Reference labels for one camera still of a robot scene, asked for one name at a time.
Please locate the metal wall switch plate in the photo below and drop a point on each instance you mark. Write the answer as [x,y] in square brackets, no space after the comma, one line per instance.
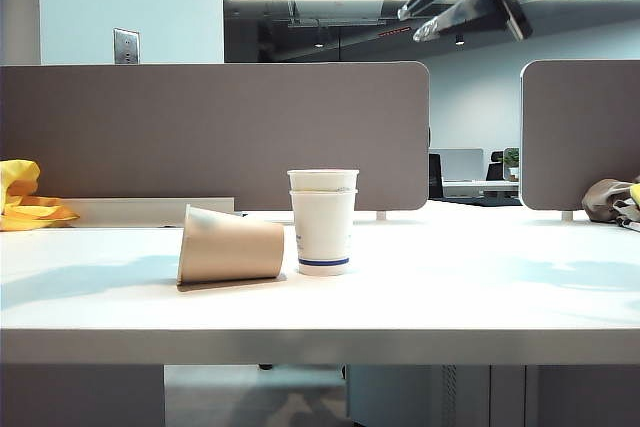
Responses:
[126,46]

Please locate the white background desk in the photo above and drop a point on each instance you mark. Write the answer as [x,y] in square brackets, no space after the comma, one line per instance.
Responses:
[481,189]

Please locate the green potted plant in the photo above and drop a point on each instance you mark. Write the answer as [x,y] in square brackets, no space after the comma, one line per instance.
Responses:
[511,159]

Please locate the white divider foot bracket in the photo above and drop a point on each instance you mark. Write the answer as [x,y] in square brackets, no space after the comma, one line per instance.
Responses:
[567,215]
[381,215]

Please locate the small yellow object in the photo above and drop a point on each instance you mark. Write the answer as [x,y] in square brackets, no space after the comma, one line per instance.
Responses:
[635,194]

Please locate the wide grey desk divider panel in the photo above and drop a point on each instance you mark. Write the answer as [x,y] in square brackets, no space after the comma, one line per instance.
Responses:
[225,127]

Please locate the black office chair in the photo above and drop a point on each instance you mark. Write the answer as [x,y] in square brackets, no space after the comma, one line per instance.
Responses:
[495,167]
[435,177]

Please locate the red LED ceiling sign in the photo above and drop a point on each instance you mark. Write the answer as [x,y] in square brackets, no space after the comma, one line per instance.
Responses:
[396,31]

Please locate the grey under-desk cabinet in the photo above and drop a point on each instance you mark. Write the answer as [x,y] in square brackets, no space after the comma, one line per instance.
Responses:
[400,397]

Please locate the brown paper cup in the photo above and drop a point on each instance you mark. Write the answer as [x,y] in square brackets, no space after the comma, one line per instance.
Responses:
[235,252]

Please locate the white paper cup blue logo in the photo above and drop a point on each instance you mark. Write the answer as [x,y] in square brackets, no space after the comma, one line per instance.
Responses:
[322,232]
[320,180]

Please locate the white background desk screen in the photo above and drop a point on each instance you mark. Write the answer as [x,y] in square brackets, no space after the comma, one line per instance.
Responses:
[459,164]

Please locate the yellow cloth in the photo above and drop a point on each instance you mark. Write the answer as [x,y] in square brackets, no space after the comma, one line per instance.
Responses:
[20,207]

